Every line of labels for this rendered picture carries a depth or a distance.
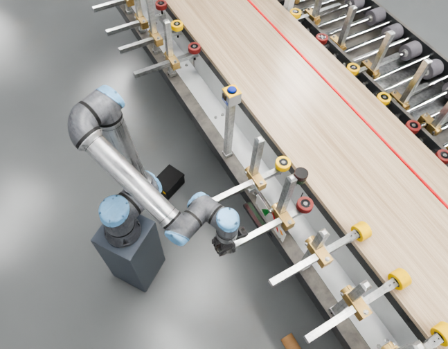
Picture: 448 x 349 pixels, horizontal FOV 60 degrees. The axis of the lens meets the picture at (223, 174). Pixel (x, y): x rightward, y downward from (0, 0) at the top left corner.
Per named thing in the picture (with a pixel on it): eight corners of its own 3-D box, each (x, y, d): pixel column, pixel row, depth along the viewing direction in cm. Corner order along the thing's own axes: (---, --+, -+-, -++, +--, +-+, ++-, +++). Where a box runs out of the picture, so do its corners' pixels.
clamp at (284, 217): (284, 231, 187) (287, 227, 182) (269, 209, 193) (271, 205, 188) (294, 226, 188) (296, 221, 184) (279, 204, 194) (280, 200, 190)
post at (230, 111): (225, 158, 223) (229, 105, 185) (221, 152, 225) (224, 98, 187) (232, 155, 224) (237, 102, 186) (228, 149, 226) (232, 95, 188)
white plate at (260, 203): (282, 242, 196) (285, 235, 188) (255, 203, 208) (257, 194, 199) (282, 242, 196) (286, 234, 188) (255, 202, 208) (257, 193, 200)
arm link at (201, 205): (181, 204, 151) (206, 222, 147) (200, 185, 156) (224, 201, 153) (183, 215, 159) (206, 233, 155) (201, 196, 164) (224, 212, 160)
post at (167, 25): (171, 84, 261) (165, 22, 221) (169, 80, 263) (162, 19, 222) (176, 82, 262) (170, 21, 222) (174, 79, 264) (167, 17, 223)
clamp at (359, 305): (358, 322, 156) (362, 319, 151) (337, 293, 162) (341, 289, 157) (370, 314, 157) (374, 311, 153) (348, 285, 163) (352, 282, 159)
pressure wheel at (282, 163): (286, 181, 205) (290, 169, 195) (271, 178, 205) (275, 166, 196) (288, 168, 209) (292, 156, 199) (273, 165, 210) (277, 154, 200)
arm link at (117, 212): (98, 225, 198) (89, 209, 183) (122, 202, 205) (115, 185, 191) (119, 242, 193) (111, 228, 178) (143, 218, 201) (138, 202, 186)
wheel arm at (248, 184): (214, 206, 192) (214, 202, 189) (210, 201, 194) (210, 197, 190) (285, 172, 205) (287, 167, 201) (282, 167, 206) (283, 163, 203)
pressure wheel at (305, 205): (298, 223, 192) (304, 212, 182) (289, 210, 195) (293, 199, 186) (311, 216, 194) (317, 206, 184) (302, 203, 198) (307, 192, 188)
